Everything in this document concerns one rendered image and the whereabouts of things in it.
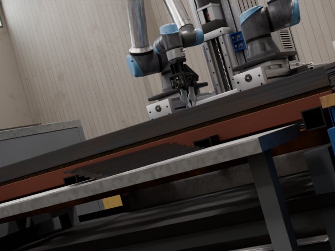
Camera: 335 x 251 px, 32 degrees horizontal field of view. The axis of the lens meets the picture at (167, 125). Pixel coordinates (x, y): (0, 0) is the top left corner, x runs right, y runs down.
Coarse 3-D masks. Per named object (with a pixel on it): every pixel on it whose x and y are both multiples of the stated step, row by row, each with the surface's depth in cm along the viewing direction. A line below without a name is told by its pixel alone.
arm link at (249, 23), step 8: (256, 8) 257; (264, 8) 258; (240, 16) 260; (248, 16) 257; (256, 16) 256; (264, 16) 255; (240, 24) 262; (248, 24) 257; (256, 24) 256; (264, 24) 256; (248, 32) 258; (256, 32) 256; (264, 32) 256
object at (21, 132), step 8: (72, 120) 307; (16, 128) 271; (24, 128) 276; (32, 128) 280; (40, 128) 285; (48, 128) 290; (56, 128) 295; (64, 128) 300; (0, 136) 262; (8, 136) 266; (16, 136) 270
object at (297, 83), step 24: (312, 72) 138; (240, 96) 147; (264, 96) 144; (288, 96) 141; (168, 120) 158; (192, 120) 154; (96, 144) 170; (120, 144) 166; (0, 168) 190; (24, 168) 185; (48, 168) 184
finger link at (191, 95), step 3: (189, 87) 244; (192, 87) 245; (189, 90) 243; (192, 90) 245; (189, 93) 243; (192, 93) 245; (189, 96) 242; (192, 96) 244; (195, 96) 245; (189, 99) 242; (192, 99) 244; (195, 99) 245; (192, 102) 245; (195, 102) 245; (192, 105) 246
